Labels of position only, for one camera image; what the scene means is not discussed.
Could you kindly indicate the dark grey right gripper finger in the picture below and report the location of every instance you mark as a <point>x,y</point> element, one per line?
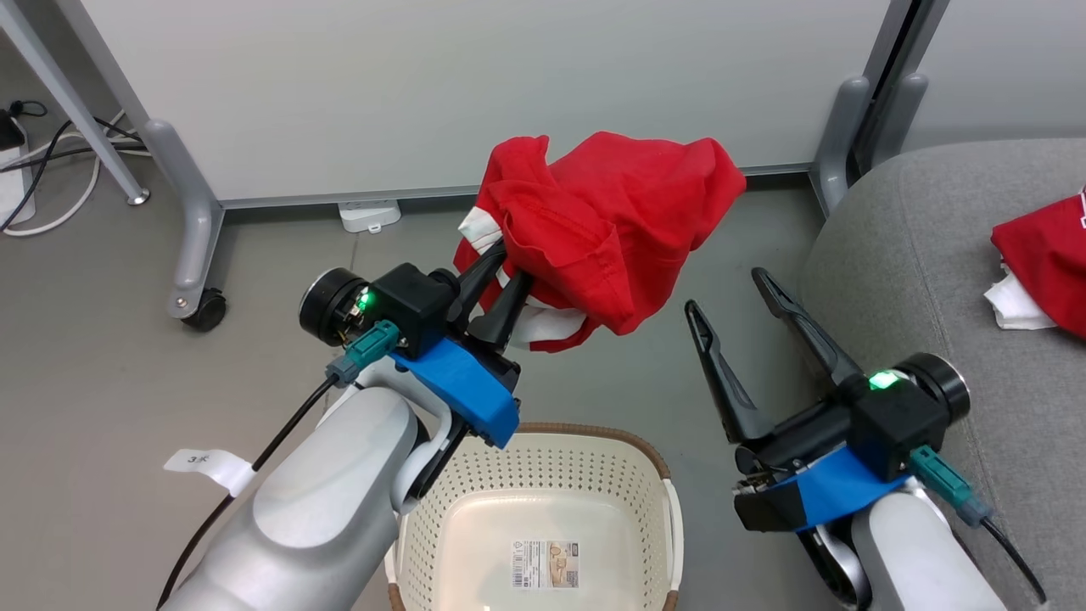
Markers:
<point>721,373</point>
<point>802,322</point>

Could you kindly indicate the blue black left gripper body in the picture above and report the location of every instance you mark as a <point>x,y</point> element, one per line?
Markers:
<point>462,386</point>

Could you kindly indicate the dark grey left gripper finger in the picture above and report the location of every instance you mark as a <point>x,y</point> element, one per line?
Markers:
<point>507,310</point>
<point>482,278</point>

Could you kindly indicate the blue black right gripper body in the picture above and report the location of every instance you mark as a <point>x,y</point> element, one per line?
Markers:
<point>814,475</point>

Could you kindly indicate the red garment with white trim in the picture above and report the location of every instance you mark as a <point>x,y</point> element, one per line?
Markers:
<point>611,221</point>

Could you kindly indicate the red white sports jersey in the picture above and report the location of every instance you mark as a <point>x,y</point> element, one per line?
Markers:
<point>1048,255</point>

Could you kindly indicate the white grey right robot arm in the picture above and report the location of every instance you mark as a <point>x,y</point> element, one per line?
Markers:
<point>908,552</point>

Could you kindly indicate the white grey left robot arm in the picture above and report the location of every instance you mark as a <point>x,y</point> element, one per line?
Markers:
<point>314,509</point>

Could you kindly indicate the grey fabric sofa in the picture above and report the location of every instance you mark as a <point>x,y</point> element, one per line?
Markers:
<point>933,271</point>

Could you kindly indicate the white power strip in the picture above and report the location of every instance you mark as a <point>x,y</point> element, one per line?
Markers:
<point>370,215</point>

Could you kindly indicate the cream perforated laundry basket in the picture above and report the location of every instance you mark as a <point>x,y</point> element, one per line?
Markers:
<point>543,509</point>

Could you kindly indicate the large white partition panel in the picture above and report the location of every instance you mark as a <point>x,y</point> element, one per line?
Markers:
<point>467,85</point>

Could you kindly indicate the printed basket label sticker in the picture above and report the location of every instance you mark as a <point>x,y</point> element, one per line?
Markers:
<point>545,564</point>

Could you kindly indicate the grey partition leg with caster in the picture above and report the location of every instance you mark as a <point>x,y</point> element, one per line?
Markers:
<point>193,229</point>

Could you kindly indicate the narrow white partition panel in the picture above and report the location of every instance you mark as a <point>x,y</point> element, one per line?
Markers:
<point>1010,59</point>

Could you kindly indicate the grey metal table leg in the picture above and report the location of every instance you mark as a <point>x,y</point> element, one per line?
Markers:
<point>76,102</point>

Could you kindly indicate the white power adapter box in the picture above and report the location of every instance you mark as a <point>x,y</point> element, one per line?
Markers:
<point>15,182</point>

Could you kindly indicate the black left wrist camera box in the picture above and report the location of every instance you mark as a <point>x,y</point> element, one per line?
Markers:
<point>416,305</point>

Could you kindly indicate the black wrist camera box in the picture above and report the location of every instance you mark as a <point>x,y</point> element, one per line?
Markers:
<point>416,305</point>
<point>895,420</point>

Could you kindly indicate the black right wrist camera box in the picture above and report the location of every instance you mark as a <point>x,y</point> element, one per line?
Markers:
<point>895,420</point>

